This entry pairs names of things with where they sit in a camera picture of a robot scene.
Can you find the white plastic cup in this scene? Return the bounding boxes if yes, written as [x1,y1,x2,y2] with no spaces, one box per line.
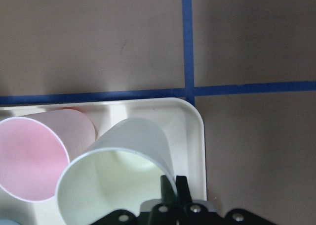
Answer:
[56,118,177,225]

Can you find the light blue plastic cup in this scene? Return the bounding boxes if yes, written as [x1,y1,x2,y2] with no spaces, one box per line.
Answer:
[0,219,19,225]

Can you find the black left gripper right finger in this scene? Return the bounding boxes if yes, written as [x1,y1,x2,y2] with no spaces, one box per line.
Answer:
[176,176,193,205]

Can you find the pink plastic cup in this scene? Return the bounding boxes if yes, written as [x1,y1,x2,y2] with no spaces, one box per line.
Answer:
[0,109,96,202]

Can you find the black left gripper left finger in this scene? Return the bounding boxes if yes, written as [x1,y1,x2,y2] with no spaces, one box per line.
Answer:
[160,175,177,205]

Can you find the cream rabbit print tray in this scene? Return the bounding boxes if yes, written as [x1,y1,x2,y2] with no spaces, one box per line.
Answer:
[0,98,206,225]

